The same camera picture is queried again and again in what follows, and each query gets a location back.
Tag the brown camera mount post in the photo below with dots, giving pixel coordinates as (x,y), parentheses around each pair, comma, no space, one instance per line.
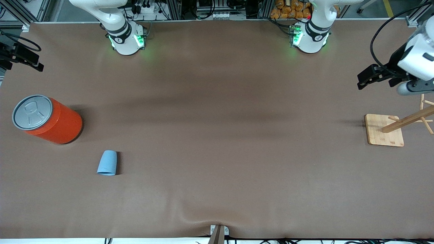
(217,237)

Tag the black electronics box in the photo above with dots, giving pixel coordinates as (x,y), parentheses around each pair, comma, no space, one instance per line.
(220,5)

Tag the small white power strip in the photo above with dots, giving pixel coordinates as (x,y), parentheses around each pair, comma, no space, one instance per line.
(220,15)

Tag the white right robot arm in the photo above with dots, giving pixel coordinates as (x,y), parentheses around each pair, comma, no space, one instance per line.
(118,30)

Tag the orange can with grey lid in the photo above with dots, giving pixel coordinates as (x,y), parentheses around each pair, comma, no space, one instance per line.
(57,122)

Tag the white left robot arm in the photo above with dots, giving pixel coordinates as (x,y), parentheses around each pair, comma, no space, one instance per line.
(313,34)

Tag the grey metal table bracket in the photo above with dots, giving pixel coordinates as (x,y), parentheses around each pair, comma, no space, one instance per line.
(226,230)

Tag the grey chair leg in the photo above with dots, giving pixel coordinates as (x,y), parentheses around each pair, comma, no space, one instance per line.
(364,6)

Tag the aluminium frame post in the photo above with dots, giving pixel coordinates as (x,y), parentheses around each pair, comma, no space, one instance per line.
(418,15)
(173,8)
(20,12)

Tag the white power strip black plugs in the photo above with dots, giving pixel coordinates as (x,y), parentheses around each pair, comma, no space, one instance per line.
(149,7)

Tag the light blue plastic cup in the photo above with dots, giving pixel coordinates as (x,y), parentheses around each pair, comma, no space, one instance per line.
(107,163)

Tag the pile of orange snacks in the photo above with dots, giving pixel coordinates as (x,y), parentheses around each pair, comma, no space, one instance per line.
(288,10)

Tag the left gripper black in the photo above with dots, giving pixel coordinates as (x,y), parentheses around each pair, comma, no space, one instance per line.
(394,62)

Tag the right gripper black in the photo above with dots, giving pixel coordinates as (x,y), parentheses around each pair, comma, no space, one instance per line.
(10,54)

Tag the wooden mug tree stand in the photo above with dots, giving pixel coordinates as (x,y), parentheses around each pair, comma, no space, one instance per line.
(385,130)

